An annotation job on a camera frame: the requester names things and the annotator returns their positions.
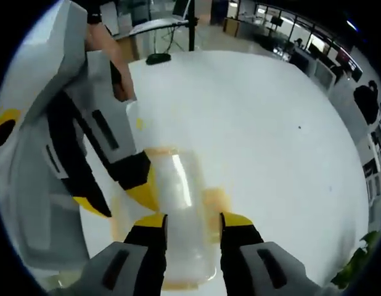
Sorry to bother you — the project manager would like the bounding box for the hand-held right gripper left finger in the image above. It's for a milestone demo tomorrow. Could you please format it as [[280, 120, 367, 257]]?
[[81, 212, 168, 296]]

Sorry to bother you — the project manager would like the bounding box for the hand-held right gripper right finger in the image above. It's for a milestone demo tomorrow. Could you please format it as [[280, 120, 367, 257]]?
[[219, 212, 321, 296]]

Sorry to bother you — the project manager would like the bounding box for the clear plastic container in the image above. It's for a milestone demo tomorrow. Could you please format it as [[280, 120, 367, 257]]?
[[112, 147, 233, 291]]

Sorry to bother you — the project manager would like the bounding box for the desk with black legs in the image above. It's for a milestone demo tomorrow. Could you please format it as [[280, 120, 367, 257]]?
[[128, 15, 200, 54]]

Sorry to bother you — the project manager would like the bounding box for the black computer mouse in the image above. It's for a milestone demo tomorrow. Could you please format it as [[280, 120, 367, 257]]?
[[145, 53, 171, 65]]

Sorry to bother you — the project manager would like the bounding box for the green potted plant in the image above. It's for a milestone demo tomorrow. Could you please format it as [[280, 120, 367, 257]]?
[[330, 229, 381, 290]]

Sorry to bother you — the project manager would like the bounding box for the brown cabinet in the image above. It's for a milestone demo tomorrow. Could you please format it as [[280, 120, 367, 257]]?
[[222, 17, 241, 35]]

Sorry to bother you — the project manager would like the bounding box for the white partition panel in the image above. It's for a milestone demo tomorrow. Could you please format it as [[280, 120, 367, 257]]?
[[313, 57, 337, 91]]

